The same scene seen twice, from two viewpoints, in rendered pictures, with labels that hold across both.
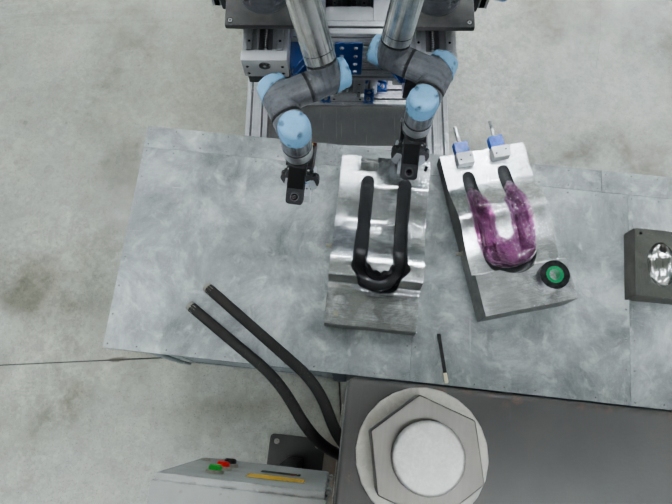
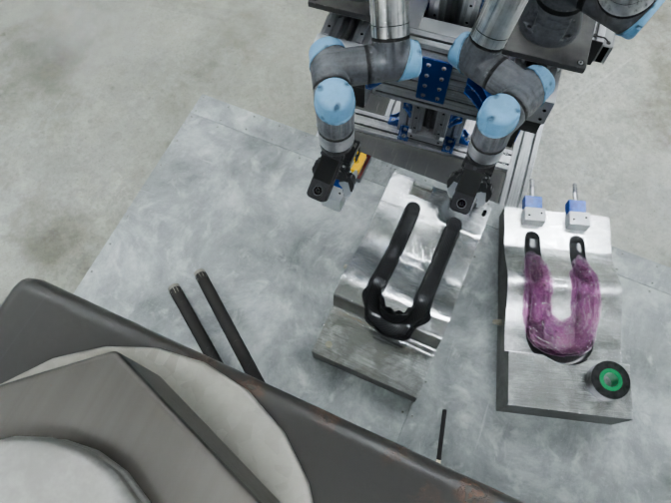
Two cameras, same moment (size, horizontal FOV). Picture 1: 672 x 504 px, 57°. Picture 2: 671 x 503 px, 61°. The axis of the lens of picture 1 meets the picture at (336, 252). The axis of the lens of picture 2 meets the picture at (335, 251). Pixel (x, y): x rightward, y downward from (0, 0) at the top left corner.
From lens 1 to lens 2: 41 cm
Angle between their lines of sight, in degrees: 10
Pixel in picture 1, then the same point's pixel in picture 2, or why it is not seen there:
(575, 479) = not seen: outside the picture
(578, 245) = (648, 357)
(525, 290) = (567, 388)
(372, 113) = (447, 164)
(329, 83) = (392, 63)
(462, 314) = (480, 395)
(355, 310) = (352, 348)
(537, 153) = not seen: hidden behind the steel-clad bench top
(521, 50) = (627, 148)
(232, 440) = not seen: hidden behind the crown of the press
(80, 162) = (148, 137)
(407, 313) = (413, 371)
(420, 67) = (507, 77)
